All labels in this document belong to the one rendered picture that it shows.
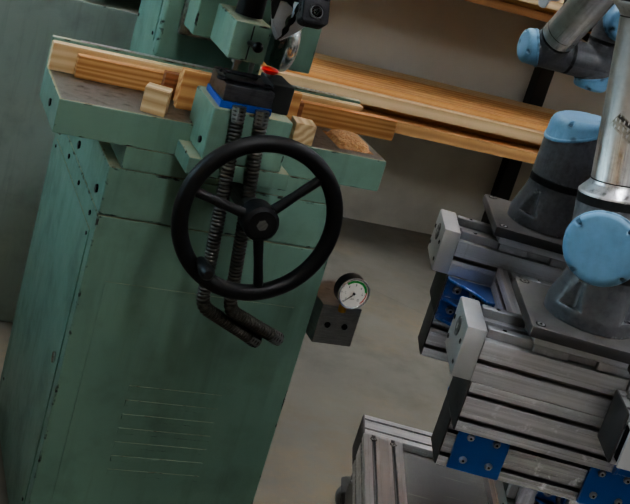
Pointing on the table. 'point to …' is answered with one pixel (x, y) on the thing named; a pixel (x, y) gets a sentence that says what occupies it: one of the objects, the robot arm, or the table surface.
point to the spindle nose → (251, 8)
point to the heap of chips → (348, 140)
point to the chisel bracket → (239, 35)
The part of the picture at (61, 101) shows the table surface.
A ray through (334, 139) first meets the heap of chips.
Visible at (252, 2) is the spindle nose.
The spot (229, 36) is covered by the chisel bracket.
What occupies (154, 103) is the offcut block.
